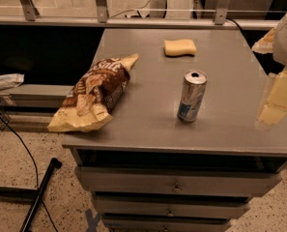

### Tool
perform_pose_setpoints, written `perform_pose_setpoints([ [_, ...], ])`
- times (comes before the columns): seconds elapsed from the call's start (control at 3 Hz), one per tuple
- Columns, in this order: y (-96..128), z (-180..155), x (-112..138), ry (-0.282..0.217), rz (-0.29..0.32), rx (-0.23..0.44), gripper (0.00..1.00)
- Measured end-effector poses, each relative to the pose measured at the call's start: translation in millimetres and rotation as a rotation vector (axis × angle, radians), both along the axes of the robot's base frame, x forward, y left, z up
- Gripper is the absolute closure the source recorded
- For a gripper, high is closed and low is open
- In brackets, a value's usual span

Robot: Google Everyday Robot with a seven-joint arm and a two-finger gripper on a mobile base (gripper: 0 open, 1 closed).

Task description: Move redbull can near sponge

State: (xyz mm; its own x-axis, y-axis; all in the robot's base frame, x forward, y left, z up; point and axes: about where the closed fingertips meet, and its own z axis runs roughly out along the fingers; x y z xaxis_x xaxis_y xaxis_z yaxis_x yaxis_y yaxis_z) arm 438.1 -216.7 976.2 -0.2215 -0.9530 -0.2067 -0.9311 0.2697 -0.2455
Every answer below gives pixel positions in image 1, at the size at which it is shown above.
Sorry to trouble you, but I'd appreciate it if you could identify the black stand leg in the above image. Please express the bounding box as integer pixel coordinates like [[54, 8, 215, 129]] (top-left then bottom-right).
[[0, 158, 62, 232]]

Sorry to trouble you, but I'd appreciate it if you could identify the bottom grey drawer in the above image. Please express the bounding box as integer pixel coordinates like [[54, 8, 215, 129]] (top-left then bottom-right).
[[102, 215, 231, 232]]

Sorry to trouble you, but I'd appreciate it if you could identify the top grey drawer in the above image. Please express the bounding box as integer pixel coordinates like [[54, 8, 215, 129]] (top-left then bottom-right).
[[75, 166, 281, 197]]

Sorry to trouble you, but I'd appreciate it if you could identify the black cable behind table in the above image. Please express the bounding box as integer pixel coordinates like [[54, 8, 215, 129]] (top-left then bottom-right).
[[226, 17, 250, 44]]

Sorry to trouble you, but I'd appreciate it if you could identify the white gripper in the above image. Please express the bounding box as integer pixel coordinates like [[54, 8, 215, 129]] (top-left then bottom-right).
[[251, 13, 287, 126]]

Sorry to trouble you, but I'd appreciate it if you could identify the grey drawer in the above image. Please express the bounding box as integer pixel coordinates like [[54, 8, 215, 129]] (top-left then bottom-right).
[[75, 166, 281, 197], [96, 194, 249, 219], [102, 215, 231, 232]]

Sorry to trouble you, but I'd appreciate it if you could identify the grey drawer cabinet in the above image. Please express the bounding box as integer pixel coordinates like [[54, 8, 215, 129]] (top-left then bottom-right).
[[61, 27, 287, 232]]

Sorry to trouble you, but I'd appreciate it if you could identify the middle grey drawer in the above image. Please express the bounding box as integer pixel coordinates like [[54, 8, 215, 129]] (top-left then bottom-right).
[[96, 194, 249, 219]]

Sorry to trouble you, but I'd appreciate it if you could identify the brown chips bag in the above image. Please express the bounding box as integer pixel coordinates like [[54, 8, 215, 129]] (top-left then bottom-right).
[[47, 53, 139, 132]]

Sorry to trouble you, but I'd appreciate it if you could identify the silver blue redbull can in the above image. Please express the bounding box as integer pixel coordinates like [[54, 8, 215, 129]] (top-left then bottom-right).
[[177, 70, 208, 123]]

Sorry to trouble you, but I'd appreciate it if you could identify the metal railing frame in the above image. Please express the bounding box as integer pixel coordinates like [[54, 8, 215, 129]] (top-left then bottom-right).
[[0, 0, 278, 30]]

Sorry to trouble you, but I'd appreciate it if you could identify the yellow sponge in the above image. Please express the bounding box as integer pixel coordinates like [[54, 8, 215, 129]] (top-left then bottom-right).
[[164, 40, 196, 57]]

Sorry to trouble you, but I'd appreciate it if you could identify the black floor cable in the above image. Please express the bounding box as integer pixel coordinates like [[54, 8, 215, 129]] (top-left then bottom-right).
[[0, 97, 60, 232]]

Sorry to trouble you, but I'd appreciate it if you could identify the white plastic packet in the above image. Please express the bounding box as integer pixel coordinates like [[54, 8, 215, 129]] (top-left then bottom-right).
[[0, 73, 24, 90]]

